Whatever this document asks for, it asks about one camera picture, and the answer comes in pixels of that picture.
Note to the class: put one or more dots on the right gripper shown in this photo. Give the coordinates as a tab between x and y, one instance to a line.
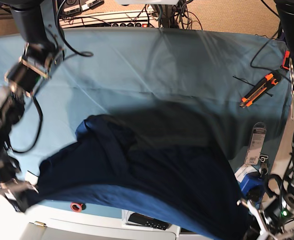
9	167

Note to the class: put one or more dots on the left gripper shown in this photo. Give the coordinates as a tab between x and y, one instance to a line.
280	210

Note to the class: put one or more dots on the blue t-shirt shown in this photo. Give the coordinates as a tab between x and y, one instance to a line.
193	187

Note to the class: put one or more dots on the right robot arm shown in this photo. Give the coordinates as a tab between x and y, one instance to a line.
38	24

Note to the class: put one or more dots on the white notepad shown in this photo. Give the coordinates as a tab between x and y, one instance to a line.
31	178

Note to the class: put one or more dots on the blue box with black knob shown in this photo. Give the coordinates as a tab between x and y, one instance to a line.
252	186

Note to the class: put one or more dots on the white paper tag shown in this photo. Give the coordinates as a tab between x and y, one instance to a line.
243	171

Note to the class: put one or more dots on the clear blister pack with label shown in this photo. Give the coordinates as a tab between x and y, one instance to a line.
255	144

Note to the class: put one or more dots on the red tape roll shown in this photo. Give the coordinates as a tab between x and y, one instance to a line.
77	207

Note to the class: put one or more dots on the black zip tie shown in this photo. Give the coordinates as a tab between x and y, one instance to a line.
245	81

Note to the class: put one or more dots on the light blue table cloth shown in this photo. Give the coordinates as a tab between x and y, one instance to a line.
169	87

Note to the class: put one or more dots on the orange black utility knife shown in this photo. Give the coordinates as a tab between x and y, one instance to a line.
262	87

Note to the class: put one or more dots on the black remote control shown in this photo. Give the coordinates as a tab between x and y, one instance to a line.
148	221

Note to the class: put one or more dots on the orange black clamp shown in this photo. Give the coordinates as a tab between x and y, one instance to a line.
285	61

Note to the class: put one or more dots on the white power strip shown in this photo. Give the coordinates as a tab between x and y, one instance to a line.
131	18

